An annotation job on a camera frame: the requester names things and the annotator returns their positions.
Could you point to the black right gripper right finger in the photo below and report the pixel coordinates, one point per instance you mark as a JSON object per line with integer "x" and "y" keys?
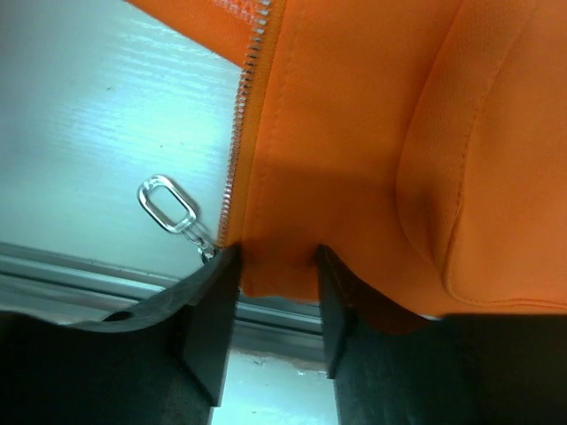
{"x": 392, "y": 366}

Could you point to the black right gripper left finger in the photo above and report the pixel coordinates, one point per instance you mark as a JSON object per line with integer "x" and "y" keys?
{"x": 161, "y": 361}

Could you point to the clear zipper pull tab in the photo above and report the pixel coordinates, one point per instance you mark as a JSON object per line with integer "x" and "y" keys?
{"x": 172, "y": 208}

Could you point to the orange zip-up jacket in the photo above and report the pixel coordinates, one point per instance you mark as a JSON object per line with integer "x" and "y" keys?
{"x": 423, "y": 141}

